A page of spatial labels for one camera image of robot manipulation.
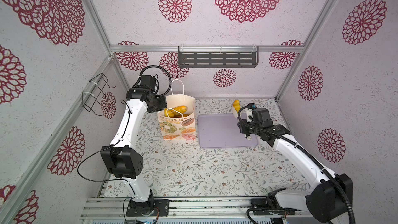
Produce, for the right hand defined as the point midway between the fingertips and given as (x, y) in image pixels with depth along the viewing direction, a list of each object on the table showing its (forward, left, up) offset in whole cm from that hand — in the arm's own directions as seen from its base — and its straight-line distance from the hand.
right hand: (240, 121), depth 82 cm
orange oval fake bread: (+10, +1, +1) cm, 10 cm away
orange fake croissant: (+9, +32, -1) cm, 34 cm away
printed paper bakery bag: (-2, +33, -4) cm, 34 cm away
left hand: (+4, +41, +5) cm, 41 cm away
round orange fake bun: (+3, +38, +1) cm, 38 cm away
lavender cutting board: (+8, +8, -21) cm, 23 cm away
